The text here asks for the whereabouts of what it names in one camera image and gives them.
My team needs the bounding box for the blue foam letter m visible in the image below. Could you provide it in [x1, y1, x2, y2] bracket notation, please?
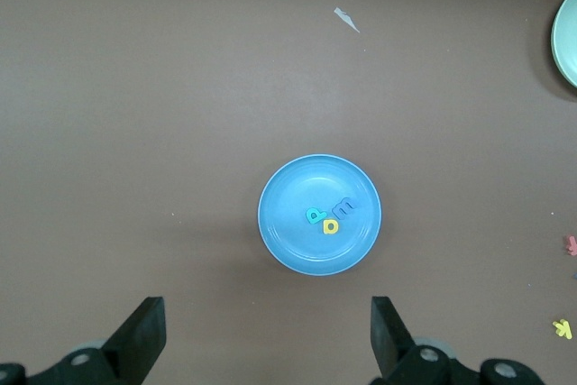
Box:
[332, 196, 362, 220]

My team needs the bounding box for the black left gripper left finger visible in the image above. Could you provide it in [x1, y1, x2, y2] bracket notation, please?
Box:
[0, 296, 168, 385]

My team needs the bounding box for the green round plate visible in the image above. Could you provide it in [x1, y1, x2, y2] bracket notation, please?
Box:
[550, 0, 577, 90]

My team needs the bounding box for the small white paper scrap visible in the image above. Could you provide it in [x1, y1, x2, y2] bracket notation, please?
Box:
[333, 6, 362, 34]

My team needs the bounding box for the blue round plate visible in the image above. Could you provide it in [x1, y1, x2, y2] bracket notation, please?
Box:
[257, 153, 383, 278]

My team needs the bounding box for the yellow foam letter k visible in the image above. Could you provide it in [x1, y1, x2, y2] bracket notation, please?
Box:
[552, 318, 573, 341]

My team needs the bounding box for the brown table cover sheet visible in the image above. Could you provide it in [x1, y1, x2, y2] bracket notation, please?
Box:
[0, 0, 577, 385]

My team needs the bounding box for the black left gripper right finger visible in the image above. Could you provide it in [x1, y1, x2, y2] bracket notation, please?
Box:
[369, 295, 547, 385]

